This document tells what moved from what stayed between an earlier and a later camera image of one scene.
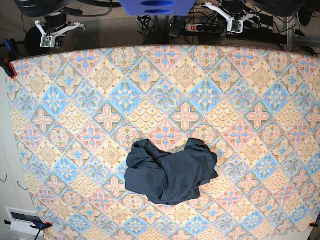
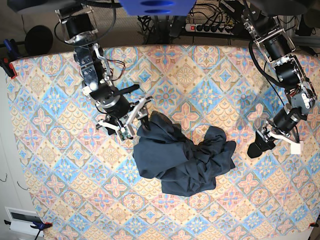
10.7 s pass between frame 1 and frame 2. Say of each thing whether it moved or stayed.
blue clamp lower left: stayed
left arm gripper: moved
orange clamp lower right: stayed
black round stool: stayed
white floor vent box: stayed
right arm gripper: moved
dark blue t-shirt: moved
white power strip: stayed
